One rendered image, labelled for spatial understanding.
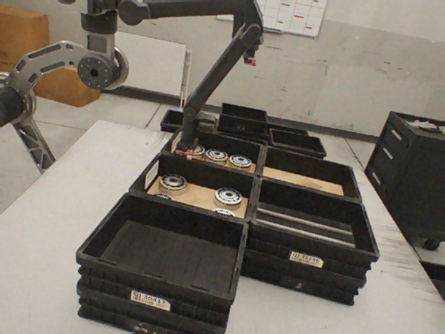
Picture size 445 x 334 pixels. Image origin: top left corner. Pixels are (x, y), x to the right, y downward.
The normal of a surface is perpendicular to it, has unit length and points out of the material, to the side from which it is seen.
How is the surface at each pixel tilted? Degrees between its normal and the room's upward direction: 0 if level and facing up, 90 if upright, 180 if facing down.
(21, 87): 90
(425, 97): 90
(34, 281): 0
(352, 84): 90
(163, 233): 0
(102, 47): 90
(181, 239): 0
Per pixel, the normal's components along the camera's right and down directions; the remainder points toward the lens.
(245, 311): 0.18, -0.87
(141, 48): -0.05, 0.47
